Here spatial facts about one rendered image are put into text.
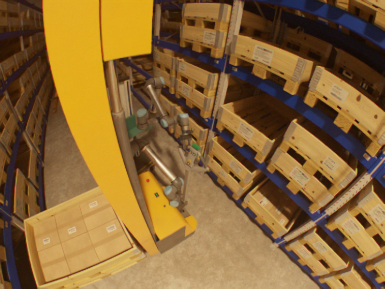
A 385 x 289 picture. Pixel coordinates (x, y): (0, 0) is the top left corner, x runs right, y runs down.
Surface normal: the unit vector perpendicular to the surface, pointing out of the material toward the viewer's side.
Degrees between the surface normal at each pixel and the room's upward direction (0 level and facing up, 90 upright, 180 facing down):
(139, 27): 90
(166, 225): 0
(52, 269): 0
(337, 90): 90
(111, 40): 90
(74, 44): 90
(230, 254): 0
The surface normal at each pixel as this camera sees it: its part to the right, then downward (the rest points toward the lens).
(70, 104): 0.60, 0.59
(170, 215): 0.11, -0.73
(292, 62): -0.80, 0.35
